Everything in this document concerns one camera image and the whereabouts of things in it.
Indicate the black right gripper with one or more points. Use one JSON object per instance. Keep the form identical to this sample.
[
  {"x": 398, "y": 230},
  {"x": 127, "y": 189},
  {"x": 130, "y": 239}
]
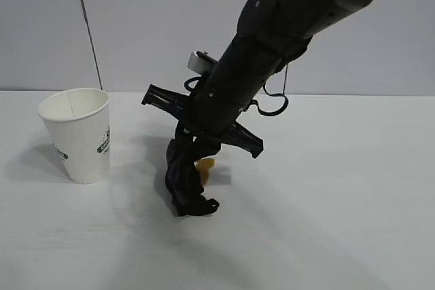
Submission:
[{"x": 227, "y": 96}]

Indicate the dark purple black cloth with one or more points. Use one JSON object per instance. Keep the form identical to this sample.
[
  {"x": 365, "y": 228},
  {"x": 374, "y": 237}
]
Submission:
[{"x": 187, "y": 191}]

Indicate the white paper cup green logo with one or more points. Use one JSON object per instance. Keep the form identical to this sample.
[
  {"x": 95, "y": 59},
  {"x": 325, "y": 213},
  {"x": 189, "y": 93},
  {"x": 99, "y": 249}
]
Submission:
[{"x": 81, "y": 147}]

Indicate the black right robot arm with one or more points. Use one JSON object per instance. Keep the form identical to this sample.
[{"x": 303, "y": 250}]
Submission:
[{"x": 306, "y": 4}]

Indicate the brown liquid spill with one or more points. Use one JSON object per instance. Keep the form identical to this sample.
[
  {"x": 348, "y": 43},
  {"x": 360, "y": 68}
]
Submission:
[{"x": 205, "y": 167}]

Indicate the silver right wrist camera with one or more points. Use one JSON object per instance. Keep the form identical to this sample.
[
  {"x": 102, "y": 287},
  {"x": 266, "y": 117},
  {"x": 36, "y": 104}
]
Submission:
[{"x": 197, "y": 62}]

